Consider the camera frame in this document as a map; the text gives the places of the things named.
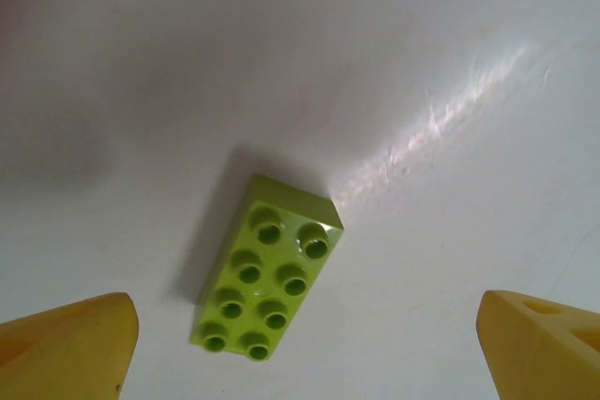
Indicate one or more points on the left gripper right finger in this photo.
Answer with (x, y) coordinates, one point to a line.
(539, 353)

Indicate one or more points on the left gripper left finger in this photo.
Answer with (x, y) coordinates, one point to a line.
(65, 348)

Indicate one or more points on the lime green eight-stud lego brick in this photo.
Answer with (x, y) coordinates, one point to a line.
(267, 273)

